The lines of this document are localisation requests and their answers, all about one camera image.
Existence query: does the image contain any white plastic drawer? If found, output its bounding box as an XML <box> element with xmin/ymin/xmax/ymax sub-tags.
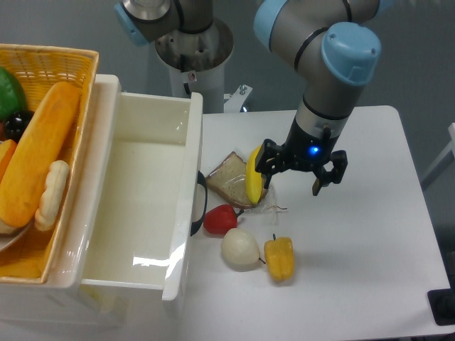
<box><xmin>48</xmin><ymin>75</ymin><xmax>203</xmax><ymax>304</ymax></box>

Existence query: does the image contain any orange food piece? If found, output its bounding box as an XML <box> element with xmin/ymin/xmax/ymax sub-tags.
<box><xmin>0</xmin><ymin>139</ymin><xmax>17</xmax><ymax>180</ymax></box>

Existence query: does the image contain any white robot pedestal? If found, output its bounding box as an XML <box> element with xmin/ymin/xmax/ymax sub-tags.
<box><xmin>154</xmin><ymin>17</ymin><xmax>235</xmax><ymax>115</ymax></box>

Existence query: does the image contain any green bell pepper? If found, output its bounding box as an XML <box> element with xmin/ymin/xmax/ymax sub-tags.
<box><xmin>0</xmin><ymin>67</ymin><xmax>28</xmax><ymax>121</ymax></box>

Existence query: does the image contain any cream croissant pastry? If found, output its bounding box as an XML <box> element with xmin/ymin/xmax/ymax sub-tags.
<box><xmin>34</xmin><ymin>160</ymin><xmax>70</xmax><ymax>232</ymax></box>

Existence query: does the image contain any white furniture leg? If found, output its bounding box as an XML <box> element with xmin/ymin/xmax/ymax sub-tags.
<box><xmin>420</xmin><ymin>123</ymin><xmax>454</xmax><ymax>191</ymax></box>

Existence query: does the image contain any black device at edge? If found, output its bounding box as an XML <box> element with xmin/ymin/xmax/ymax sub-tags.
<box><xmin>427</xmin><ymin>288</ymin><xmax>454</xmax><ymax>326</ymax></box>

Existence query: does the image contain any metal mounting bracket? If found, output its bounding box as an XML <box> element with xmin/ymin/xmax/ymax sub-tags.
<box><xmin>223</xmin><ymin>84</ymin><xmax>253</xmax><ymax>113</ymax></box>

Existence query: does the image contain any white plate in basket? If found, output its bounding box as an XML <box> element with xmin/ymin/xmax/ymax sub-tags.
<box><xmin>0</xmin><ymin>222</ymin><xmax>33</xmax><ymax>251</ymax></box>

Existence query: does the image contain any white cabinet frame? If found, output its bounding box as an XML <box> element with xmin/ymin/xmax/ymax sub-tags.
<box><xmin>1</xmin><ymin>278</ymin><xmax>185</xmax><ymax>325</ymax></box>

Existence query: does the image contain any bread slice in plastic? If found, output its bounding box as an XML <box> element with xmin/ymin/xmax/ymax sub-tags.
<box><xmin>205</xmin><ymin>151</ymin><xmax>288</xmax><ymax>224</ymax></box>

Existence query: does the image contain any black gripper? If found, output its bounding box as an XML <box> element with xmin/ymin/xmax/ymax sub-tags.
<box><xmin>255</xmin><ymin>116</ymin><xmax>348</xmax><ymax>196</ymax></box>

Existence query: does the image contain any orange baguette loaf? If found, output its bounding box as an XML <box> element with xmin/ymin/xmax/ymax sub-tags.
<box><xmin>1</xmin><ymin>82</ymin><xmax>80</xmax><ymax>234</ymax></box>

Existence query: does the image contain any black round fruit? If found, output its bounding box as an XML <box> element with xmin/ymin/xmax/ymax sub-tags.
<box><xmin>4</xmin><ymin>109</ymin><xmax>34</xmax><ymax>143</ymax></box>

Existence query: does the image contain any red bell pepper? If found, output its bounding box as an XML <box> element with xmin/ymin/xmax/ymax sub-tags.
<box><xmin>203</xmin><ymin>204</ymin><xmax>244</xmax><ymax>235</ymax></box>

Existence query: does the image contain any black drawer handle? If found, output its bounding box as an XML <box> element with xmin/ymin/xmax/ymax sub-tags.
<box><xmin>190</xmin><ymin>171</ymin><xmax>208</xmax><ymax>237</ymax></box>

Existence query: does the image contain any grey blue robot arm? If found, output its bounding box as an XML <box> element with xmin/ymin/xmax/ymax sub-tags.
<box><xmin>114</xmin><ymin>1</ymin><xmax>390</xmax><ymax>193</ymax></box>

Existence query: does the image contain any yellow bell pepper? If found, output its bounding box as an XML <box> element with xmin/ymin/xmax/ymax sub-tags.
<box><xmin>264</xmin><ymin>234</ymin><xmax>295</xmax><ymax>282</ymax></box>

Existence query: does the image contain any yellow banana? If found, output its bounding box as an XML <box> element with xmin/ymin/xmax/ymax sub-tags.
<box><xmin>245</xmin><ymin>146</ymin><xmax>263</xmax><ymax>206</ymax></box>

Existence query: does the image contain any yellow wicker basket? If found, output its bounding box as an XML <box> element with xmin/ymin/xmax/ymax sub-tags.
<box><xmin>1</xmin><ymin>44</ymin><xmax>99</xmax><ymax>284</ymax></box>

